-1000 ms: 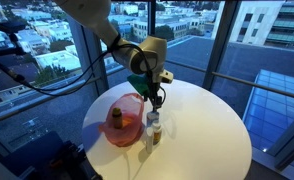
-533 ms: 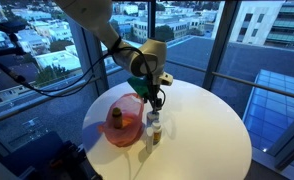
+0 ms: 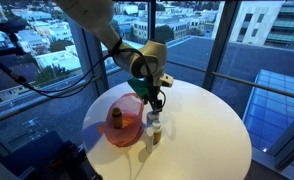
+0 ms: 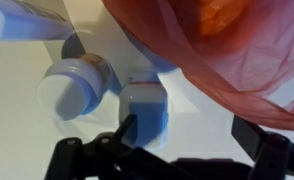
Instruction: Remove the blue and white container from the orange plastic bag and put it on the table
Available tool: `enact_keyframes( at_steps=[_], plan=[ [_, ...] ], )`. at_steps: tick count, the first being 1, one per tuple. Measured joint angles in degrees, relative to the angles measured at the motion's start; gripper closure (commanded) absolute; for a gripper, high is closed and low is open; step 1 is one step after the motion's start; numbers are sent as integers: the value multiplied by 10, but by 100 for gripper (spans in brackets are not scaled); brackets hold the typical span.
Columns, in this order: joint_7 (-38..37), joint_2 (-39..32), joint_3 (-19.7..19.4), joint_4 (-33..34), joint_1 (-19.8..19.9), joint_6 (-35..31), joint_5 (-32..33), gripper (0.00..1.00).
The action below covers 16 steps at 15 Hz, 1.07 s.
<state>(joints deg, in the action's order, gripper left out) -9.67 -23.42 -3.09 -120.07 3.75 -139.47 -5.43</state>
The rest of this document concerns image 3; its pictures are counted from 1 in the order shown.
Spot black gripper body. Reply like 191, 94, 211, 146
142, 83, 166, 106

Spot orange plastic bag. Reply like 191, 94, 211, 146
97, 92, 146, 148

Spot amber bottle with white cap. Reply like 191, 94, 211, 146
152, 119, 163, 146

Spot tall white plastic bottle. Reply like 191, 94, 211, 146
145, 126, 155, 155

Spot brown bottle with yellow cap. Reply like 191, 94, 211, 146
111, 107, 124, 130

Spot round white table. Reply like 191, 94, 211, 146
81, 78, 253, 180

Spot metal window railing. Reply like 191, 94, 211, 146
0, 55, 294, 128

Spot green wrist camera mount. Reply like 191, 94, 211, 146
127, 77, 152, 101

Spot black camera on stand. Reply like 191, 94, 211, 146
0, 20, 29, 58

